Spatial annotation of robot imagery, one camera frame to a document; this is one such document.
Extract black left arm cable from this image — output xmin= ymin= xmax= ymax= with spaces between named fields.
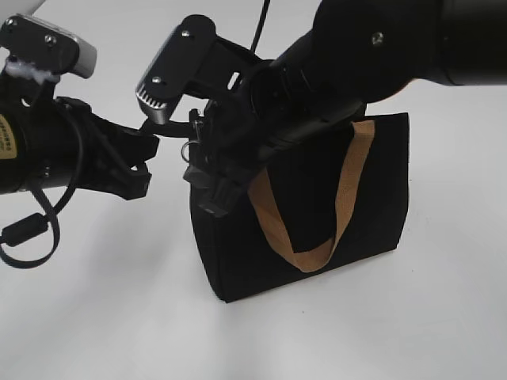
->
xmin=0 ymin=114 xmax=84 ymax=270

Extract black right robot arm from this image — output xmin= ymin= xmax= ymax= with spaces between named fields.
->
xmin=185 ymin=1 xmax=506 ymax=217

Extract black tote bag tan handles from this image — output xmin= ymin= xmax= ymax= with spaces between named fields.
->
xmin=189 ymin=113 xmax=410 ymax=302

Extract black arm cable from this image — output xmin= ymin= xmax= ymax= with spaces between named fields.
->
xmin=250 ymin=0 xmax=273 ymax=52
xmin=0 ymin=114 xmax=84 ymax=270

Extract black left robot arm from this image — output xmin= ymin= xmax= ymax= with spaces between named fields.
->
xmin=1 ymin=74 xmax=159 ymax=200

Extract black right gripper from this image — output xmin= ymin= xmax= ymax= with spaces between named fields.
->
xmin=183 ymin=68 xmax=364 ymax=218

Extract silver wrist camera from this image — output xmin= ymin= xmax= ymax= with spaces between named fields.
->
xmin=135 ymin=14 xmax=216 ymax=125
xmin=1 ymin=13 xmax=97 ymax=79

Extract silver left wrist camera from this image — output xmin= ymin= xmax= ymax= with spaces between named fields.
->
xmin=1 ymin=13 xmax=97 ymax=79

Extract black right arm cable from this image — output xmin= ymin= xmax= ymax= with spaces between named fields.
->
xmin=250 ymin=0 xmax=273 ymax=52

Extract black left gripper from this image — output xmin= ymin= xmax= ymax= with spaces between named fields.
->
xmin=57 ymin=97 xmax=159 ymax=200

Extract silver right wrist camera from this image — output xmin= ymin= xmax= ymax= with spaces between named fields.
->
xmin=135 ymin=14 xmax=216 ymax=125

